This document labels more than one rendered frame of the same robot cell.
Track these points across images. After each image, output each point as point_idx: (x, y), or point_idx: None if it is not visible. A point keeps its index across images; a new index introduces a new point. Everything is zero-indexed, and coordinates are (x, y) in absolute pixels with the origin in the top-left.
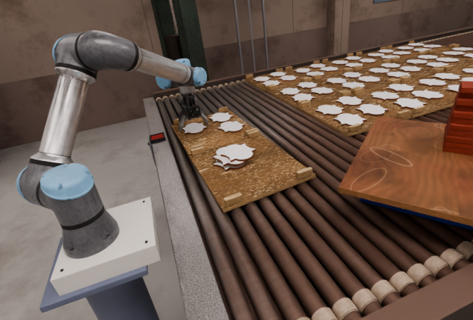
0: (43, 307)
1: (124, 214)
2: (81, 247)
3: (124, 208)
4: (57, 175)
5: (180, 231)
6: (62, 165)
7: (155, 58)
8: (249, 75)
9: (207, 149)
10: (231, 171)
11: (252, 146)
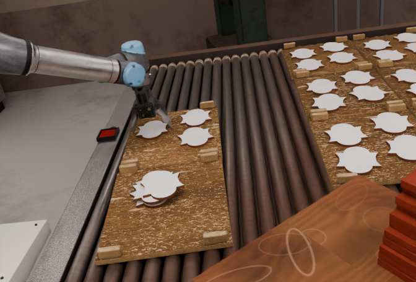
0: None
1: (9, 235)
2: None
3: (14, 228)
4: None
5: (42, 275)
6: None
7: (60, 59)
8: (289, 44)
9: (144, 167)
10: (143, 209)
11: (195, 176)
